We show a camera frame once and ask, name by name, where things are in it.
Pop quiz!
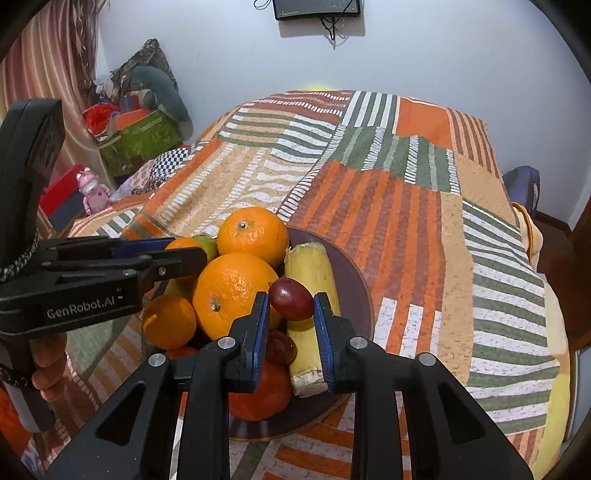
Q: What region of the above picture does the purple round plate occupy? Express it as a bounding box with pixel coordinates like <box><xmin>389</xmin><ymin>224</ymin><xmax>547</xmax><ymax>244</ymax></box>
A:
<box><xmin>139</xmin><ymin>225</ymin><xmax>376</xmax><ymax>442</ymax></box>

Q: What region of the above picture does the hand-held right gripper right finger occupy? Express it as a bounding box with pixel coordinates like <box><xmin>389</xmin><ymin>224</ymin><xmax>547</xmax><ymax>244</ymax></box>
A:
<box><xmin>313</xmin><ymin>292</ymin><xmax>534</xmax><ymax>480</ymax></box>

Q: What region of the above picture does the striped patchwork blanket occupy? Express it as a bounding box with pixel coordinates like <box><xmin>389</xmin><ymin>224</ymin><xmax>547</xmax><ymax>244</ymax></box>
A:
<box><xmin>0</xmin><ymin>89</ymin><xmax>573</xmax><ymax>480</ymax></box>

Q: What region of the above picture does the green fabric storage box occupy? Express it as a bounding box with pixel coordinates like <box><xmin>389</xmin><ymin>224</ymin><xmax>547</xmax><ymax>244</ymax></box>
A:
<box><xmin>98</xmin><ymin>111</ymin><xmax>182</xmax><ymax>177</ymax></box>

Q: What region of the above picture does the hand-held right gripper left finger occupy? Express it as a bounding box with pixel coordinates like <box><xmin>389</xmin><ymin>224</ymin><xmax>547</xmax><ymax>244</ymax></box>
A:
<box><xmin>44</xmin><ymin>291</ymin><xmax>271</xmax><ymax>480</ymax></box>

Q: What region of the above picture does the black white checkered cloth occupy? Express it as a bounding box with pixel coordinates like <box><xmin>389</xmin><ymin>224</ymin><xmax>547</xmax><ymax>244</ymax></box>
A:
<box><xmin>150</xmin><ymin>147</ymin><xmax>193</xmax><ymax>179</ymax></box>

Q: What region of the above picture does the grey blue backpack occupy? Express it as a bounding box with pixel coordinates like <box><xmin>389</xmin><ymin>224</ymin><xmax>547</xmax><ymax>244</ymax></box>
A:
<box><xmin>502</xmin><ymin>166</ymin><xmax>541</xmax><ymax>219</ymax></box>

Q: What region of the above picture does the greenish sugarcane piece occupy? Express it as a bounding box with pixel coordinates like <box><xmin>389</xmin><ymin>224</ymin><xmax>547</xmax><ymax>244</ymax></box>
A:
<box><xmin>164</xmin><ymin>234</ymin><xmax>219</xmax><ymax>301</ymax></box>

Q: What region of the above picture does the dark patterned cushion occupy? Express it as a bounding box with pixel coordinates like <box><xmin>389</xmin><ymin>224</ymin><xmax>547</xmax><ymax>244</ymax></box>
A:
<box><xmin>111</xmin><ymin>39</ymin><xmax>179</xmax><ymax>93</ymax></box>

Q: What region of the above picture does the braided wrist strap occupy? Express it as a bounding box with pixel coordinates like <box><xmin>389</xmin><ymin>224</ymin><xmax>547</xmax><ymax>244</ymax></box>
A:
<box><xmin>0</xmin><ymin>230</ymin><xmax>41</xmax><ymax>387</ymax></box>

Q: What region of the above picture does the striped pink curtain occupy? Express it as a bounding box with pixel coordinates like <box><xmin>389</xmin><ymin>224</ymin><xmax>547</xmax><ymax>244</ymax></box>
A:
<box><xmin>0</xmin><ymin>0</ymin><xmax>101</xmax><ymax>195</ymax></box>

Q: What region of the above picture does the dark red grape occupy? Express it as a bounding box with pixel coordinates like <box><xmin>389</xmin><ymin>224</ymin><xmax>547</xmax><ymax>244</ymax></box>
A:
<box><xmin>264</xmin><ymin>329</ymin><xmax>298</xmax><ymax>366</ymax></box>
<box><xmin>269</xmin><ymin>277</ymin><xmax>314</xmax><ymax>321</ymax></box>

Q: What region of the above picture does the yellow fleece blanket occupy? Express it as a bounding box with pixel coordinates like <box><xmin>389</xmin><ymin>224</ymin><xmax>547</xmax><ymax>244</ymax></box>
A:
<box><xmin>510</xmin><ymin>202</ymin><xmax>574</xmax><ymax>467</ymax></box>

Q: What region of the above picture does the floral cloth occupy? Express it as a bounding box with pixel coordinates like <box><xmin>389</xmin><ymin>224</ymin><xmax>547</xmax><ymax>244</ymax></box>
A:
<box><xmin>111</xmin><ymin>159</ymin><xmax>163</xmax><ymax>198</ymax></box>

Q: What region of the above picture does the red plastic bag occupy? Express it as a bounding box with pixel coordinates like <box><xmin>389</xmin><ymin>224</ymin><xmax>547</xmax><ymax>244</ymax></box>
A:
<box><xmin>83</xmin><ymin>104</ymin><xmax>122</xmax><ymax>136</ymax></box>

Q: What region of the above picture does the red flat box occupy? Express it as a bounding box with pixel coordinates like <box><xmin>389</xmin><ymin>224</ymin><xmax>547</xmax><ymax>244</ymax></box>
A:
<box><xmin>39</xmin><ymin>164</ymin><xmax>94</xmax><ymax>232</ymax></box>

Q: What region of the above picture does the small tangerine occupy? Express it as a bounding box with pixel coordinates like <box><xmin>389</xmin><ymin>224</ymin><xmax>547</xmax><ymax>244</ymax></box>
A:
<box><xmin>164</xmin><ymin>237</ymin><xmax>209</xmax><ymax>283</ymax></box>
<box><xmin>141</xmin><ymin>294</ymin><xmax>198</xmax><ymax>350</ymax></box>

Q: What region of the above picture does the person's left hand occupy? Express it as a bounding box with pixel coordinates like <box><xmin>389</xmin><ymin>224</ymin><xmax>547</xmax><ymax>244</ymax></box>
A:
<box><xmin>30</xmin><ymin>331</ymin><xmax>68</xmax><ymax>406</ymax></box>

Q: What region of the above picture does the orange cardboard box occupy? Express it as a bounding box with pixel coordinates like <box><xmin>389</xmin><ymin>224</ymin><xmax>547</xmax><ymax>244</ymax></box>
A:
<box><xmin>107</xmin><ymin>109</ymin><xmax>151</xmax><ymax>138</ymax></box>

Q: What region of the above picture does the large orange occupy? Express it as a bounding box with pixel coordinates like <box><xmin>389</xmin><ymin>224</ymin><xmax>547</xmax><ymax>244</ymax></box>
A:
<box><xmin>192</xmin><ymin>252</ymin><xmax>283</xmax><ymax>342</ymax></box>
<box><xmin>217</xmin><ymin>207</ymin><xmax>290</xmax><ymax>269</ymax></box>

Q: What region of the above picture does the small black wall monitor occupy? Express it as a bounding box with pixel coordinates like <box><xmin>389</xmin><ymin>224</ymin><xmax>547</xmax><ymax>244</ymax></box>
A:
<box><xmin>272</xmin><ymin>0</ymin><xmax>363</xmax><ymax>22</ymax></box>

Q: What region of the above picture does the pink toy figure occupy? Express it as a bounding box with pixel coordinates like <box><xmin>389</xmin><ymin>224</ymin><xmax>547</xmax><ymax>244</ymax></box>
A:
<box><xmin>78</xmin><ymin>168</ymin><xmax>112</xmax><ymax>216</ymax></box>

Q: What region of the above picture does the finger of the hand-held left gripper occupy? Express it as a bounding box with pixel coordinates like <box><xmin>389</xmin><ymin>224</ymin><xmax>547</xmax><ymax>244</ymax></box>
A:
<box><xmin>41</xmin><ymin>247</ymin><xmax>208</xmax><ymax>288</ymax></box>
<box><xmin>46</xmin><ymin>236</ymin><xmax>175</xmax><ymax>260</ymax></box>

